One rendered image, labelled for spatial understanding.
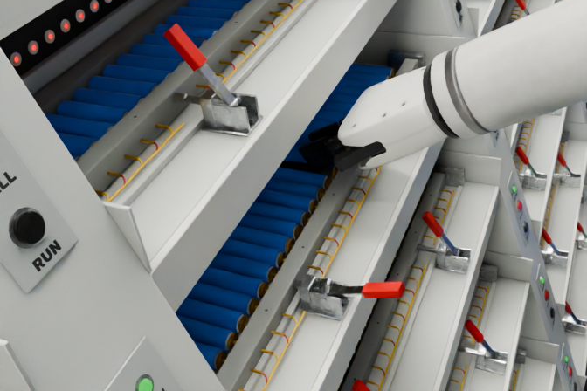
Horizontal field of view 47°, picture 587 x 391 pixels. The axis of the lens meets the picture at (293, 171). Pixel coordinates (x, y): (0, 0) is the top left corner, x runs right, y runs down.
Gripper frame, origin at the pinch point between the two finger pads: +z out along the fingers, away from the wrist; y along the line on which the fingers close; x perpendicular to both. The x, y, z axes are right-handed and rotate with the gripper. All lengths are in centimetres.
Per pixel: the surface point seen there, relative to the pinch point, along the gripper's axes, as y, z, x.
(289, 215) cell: 8.8, 1.9, 1.9
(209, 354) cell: 26.9, 1.1, 2.3
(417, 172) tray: -3.9, -5.5, 8.5
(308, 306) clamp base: 18.2, -2.4, 6.3
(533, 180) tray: -52, 5, 43
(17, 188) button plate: 37.1, -12.3, -19.4
